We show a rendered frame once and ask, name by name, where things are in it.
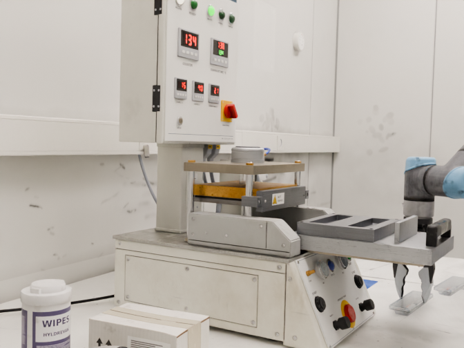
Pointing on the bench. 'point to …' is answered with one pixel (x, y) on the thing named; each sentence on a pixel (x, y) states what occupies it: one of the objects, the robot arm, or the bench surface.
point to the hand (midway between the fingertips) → (411, 296)
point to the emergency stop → (349, 313)
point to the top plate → (245, 163)
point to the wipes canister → (46, 314)
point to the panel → (333, 295)
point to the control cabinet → (179, 93)
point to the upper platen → (231, 190)
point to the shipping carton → (148, 328)
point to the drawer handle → (443, 229)
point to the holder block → (348, 227)
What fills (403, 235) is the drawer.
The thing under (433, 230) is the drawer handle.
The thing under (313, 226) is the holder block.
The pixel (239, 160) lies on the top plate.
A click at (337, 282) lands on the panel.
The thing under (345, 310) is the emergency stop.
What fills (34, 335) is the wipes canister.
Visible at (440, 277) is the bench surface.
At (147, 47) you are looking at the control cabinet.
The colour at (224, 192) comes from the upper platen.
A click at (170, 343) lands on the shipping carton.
